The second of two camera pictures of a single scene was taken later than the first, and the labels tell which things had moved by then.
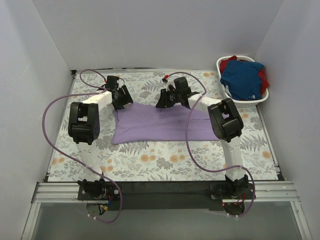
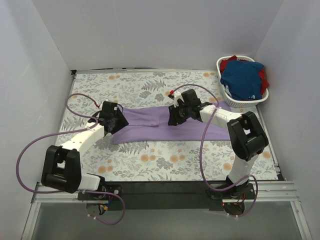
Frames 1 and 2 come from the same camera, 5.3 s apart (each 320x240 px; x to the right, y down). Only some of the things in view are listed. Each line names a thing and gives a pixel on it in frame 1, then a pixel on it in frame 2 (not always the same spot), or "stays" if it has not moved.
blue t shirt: [242, 79] stays
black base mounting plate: [173, 195] stays
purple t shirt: [141, 123] stays
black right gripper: [167, 97] → [175, 116]
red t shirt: [264, 83] stays
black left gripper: [122, 96] → [118, 122]
